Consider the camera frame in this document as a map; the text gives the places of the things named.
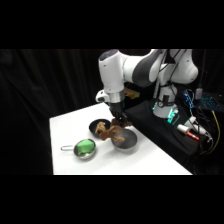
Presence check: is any white cylinder with red tip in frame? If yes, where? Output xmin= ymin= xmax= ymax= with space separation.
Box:
xmin=176 ymin=123 xmax=200 ymax=141

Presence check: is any green lit control box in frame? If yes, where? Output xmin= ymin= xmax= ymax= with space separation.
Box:
xmin=166 ymin=107 xmax=180 ymax=125

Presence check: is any brown plush deer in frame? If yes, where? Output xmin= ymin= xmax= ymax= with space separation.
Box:
xmin=95 ymin=117 xmax=133 ymax=143

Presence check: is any yellow cable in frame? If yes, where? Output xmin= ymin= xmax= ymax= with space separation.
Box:
xmin=199 ymin=109 xmax=222 ymax=156

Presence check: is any blue lit keyboard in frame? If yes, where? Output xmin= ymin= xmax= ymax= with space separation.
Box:
xmin=199 ymin=92 xmax=224 ymax=112

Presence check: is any silver pan with handle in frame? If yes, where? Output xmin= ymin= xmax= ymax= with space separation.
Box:
xmin=60 ymin=138 xmax=98 ymax=161

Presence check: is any black robot stand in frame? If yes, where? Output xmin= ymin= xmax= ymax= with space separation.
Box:
xmin=122 ymin=98 xmax=203 ymax=165

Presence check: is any blue cable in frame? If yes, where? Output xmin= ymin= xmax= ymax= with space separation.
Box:
xmin=181 ymin=88 xmax=196 ymax=110

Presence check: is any small brown plush toy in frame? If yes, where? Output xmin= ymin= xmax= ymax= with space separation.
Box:
xmin=94 ymin=121 xmax=107 ymax=135

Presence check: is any green sponge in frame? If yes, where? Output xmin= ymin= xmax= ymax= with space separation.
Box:
xmin=73 ymin=139 xmax=96 ymax=155

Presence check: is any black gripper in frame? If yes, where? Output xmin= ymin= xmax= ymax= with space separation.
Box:
xmin=107 ymin=100 xmax=133 ymax=130

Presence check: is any grey metal bowl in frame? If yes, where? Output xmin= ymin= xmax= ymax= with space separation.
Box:
xmin=110 ymin=128 xmax=139 ymax=153

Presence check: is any gold wrist camera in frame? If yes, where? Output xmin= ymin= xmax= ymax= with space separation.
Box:
xmin=123 ymin=87 xmax=141 ymax=100

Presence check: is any black curtain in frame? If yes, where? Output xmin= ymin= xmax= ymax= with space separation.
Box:
xmin=0 ymin=49 xmax=224 ymax=176

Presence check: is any black bowl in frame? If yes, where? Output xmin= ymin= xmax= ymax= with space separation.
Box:
xmin=88 ymin=118 xmax=113 ymax=138

